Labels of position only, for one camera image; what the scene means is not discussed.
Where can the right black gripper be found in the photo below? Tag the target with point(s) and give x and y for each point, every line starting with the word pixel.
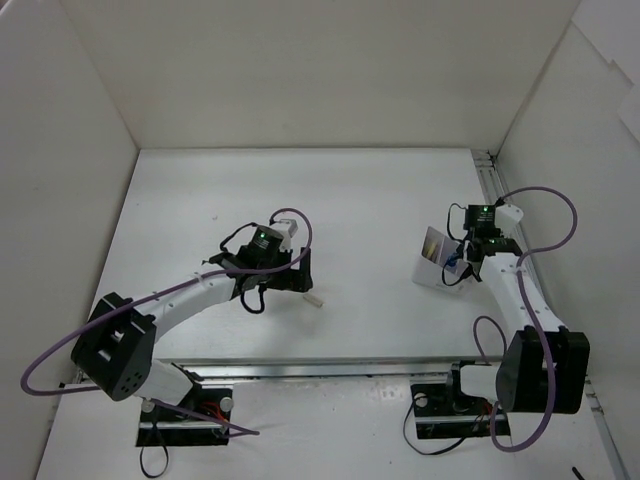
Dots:
pixel 473 250

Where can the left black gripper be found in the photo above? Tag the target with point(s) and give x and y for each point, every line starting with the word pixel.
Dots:
pixel 298 275

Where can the beige eraser block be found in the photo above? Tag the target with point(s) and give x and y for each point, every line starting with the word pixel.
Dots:
pixel 313 300

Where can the clear blue spray bottle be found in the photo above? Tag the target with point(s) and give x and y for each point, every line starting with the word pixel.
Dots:
pixel 451 263

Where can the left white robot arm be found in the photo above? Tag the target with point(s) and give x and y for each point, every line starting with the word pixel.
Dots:
pixel 116 353

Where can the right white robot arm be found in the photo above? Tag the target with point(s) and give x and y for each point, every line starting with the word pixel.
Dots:
pixel 544 362

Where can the white container box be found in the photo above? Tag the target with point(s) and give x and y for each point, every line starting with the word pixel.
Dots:
pixel 432 275

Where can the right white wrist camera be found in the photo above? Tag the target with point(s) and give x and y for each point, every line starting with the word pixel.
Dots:
pixel 507 218

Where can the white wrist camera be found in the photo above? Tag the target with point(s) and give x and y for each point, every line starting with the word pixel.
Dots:
pixel 287 227
pixel 507 218

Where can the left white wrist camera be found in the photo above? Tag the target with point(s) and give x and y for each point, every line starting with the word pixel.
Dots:
pixel 287 227

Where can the front aluminium rail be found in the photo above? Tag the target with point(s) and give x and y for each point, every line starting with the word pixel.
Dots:
pixel 320 367

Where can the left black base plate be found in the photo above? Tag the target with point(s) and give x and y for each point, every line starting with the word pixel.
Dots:
pixel 161 426

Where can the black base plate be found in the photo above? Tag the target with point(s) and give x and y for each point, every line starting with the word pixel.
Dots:
pixel 441 414
pixel 161 426

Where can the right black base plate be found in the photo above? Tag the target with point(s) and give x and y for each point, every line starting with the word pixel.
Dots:
pixel 441 414

